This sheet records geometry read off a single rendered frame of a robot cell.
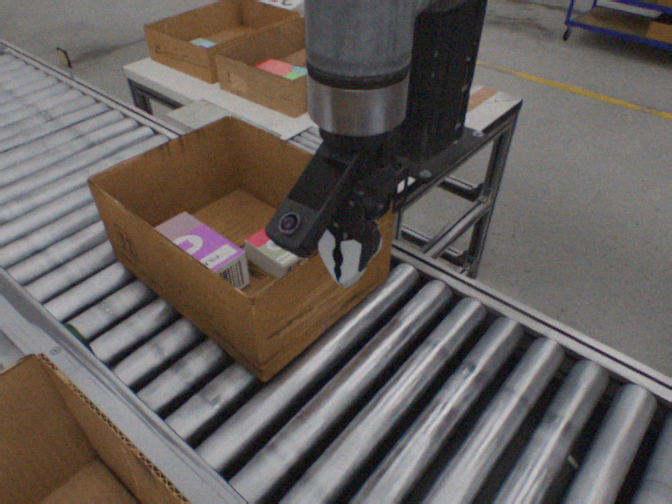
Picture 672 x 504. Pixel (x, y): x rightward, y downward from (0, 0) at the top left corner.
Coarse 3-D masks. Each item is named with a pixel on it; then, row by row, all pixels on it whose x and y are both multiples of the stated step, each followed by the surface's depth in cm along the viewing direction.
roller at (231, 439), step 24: (408, 264) 92; (384, 288) 87; (408, 288) 90; (360, 312) 83; (384, 312) 86; (336, 336) 80; (360, 336) 82; (312, 360) 76; (336, 360) 79; (288, 384) 73; (312, 384) 76; (240, 408) 71; (264, 408) 71; (288, 408) 73; (216, 432) 68; (240, 432) 68; (264, 432) 70; (216, 456) 66; (240, 456) 68
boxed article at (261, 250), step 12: (264, 228) 91; (252, 240) 89; (264, 240) 89; (252, 252) 89; (264, 252) 86; (276, 252) 86; (288, 252) 86; (264, 264) 88; (276, 264) 85; (288, 264) 84; (276, 276) 87
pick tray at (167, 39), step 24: (240, 0) 175; (144, 24) 153; (168, 24) 159; (192, 24) 165; (216, 24) 172; (240, 24) 180; (264, 24) 173; (168, 48) 150; (192, 48) 143; (216, 48) 142; (192, 72) 149; (216, 72) 146
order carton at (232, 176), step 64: (256, 128) 93; (128, 192) 88; (192, 192) 99; (256, 192) 104; (128, 256) 86; (192, 256) 68; (320, 256) 69; (384, 256) 84; (192, 320) 81; (256, 320) 65; (320, 320) 77
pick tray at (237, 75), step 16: (272, 32) 151; (288, 32) 156; (304, 32) 161; (224, 48) 140; (240, 48) 144; (256, 48) 149; (272, 48) 153; (288, 48) 159; (304, 48) 164; (224, 64) 137; (240, 64) 133; (304, 64) 155; (224, 80) 141; (240, 80) 137; (256, 80) 133; (272, 80) 129; (288, 80) 126; (304, 80) 128; (240, 96) 140; (256, 96) 136; (272, 96) 132; (288, 96) 129; (304, 96) 131; (288, 112) 132; (304, 112) 133
